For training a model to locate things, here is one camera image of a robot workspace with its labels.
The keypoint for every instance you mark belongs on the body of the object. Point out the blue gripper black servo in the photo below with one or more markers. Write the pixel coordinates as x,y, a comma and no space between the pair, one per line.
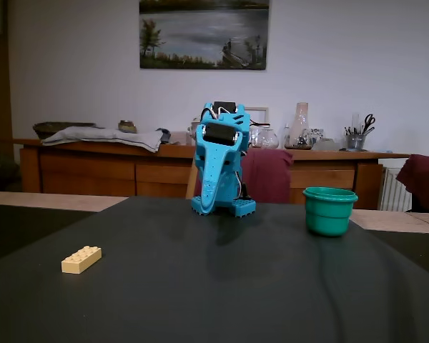
219,134

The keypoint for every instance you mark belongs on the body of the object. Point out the cream lego brick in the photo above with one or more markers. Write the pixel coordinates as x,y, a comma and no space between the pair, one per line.
80,262

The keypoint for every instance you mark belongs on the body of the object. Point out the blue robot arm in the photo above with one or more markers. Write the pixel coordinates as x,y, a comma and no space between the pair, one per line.
243,209

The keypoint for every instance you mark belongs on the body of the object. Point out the black plug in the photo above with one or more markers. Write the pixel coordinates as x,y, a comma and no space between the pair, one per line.
246,194

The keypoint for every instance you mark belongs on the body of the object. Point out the clear glass jar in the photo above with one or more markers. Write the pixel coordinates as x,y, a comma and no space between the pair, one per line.
254,137

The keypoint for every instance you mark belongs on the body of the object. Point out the maroon chair cloth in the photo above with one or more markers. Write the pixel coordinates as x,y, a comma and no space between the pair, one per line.
268,175

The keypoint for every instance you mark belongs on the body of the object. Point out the round glass bowl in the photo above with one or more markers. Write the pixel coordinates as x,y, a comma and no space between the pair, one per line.
268,140

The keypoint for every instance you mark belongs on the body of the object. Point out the small ceramic pot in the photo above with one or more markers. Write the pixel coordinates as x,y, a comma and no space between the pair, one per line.
127,126

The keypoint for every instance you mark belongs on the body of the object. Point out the pink glass vase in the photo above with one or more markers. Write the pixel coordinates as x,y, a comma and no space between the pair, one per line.
300,125

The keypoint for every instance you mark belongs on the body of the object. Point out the white blue patterned mug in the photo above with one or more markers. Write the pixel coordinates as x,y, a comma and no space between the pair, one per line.
317,134

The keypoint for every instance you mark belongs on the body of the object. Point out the grey folded cloth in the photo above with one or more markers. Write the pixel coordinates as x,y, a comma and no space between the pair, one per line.
103,135

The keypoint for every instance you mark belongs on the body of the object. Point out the grey rubber mat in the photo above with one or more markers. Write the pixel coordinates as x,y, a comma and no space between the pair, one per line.
200,286

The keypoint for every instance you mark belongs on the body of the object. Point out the grey stone slab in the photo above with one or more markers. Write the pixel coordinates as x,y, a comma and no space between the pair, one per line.
327,145

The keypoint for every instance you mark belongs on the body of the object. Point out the wooden sideboard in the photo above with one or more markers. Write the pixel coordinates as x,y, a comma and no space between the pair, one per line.
93,171

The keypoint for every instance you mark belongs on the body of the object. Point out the green plastic cup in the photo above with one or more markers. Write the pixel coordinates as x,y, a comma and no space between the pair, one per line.
329,218

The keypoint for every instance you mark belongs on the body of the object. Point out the lake landscape painting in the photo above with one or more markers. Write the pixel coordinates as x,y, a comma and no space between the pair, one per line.
200,32

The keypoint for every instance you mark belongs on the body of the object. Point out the grey pen holder cup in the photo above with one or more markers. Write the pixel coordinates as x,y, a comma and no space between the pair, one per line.
355,143

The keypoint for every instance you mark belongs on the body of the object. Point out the dark shallow bowl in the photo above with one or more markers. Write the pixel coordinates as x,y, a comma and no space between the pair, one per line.
46,128

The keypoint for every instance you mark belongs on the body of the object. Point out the white radiator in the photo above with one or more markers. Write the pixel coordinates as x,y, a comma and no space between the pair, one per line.
397,193

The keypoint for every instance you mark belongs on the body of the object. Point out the black table mat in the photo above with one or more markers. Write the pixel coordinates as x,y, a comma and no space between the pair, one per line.
414,250
21,228

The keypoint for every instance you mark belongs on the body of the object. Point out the dark red covered chair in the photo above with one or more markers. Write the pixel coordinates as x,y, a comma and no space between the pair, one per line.
425,182

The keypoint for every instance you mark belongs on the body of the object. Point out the white picture frame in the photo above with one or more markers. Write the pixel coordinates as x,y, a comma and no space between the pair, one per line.
266,118

